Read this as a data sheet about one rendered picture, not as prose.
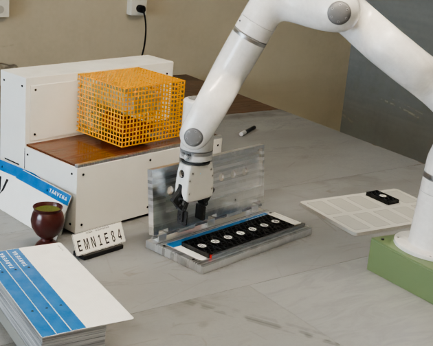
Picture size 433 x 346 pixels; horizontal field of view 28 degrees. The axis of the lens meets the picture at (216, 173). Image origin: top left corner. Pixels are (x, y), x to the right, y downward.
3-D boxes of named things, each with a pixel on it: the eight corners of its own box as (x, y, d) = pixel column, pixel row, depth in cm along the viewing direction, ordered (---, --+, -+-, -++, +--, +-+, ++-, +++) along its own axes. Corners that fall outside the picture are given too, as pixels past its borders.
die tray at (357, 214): (354, 236, 244) (354, 233, 243) (298, 204, 265) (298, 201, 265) (455, 219, 264) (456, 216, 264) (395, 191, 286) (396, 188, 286)
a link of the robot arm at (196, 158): (195, 155, 214) (194, 167, 215) (219, 150, 220) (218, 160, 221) (172, 147, 219) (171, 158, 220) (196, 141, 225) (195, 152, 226)
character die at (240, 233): (247, 245, 226) (247, 240, 226) (220, 233, 232) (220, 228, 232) (260, 240, 229) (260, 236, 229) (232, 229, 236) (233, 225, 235)
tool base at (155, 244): (202, 274, 211) (203, 261, 210) (145, 247, 224) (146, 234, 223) (311, 234, 242) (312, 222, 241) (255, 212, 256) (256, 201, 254)
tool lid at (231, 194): (152, 169, 217) (147, 169, 218) (153, 241, 222) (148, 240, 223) (264, 144, 249) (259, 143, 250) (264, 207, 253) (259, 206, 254)
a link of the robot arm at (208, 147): (211, 155, 215) (214, 145, 223) (215, 104, 211) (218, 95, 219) (177, 152, 215) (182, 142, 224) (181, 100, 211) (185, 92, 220)
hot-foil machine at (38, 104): (74, 237, 227) (79, 96, 215) (-12, 193, 252) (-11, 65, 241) (260, 185, 280) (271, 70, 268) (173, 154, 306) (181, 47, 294)
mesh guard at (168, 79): (121, 147, 235) (124, 88, 230) (75, 130, 247) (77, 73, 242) (181, 136, 251) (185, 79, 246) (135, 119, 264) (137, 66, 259)
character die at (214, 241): (222, 254, 219) (222, 249, 219) (194, 241, 225) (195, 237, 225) (235, 249, 222) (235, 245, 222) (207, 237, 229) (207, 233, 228)
